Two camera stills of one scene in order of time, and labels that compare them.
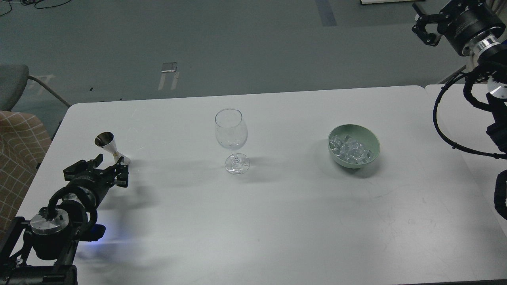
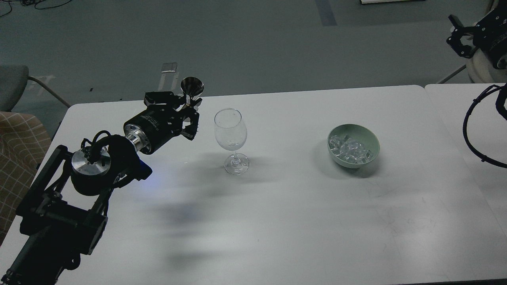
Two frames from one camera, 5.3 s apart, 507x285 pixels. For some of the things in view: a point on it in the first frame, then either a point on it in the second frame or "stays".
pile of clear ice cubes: (348, 149) stays
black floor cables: (28, 2) stays
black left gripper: (99, 181) → (152, 128)
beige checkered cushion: (25, 140) stays
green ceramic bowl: (353, 146) stays
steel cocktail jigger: (106, 140) → (192, 86)
